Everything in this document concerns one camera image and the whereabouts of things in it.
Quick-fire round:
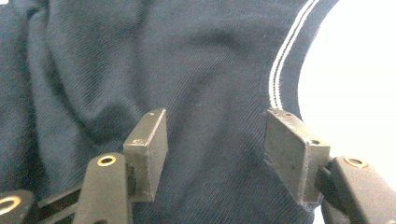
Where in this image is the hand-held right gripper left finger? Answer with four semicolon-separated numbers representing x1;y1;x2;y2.
73;107;169;224

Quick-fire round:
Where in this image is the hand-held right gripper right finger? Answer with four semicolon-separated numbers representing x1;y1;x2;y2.
263;107;396;224

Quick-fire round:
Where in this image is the dark navy knit vest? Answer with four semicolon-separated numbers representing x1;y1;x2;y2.
0;0;340;224

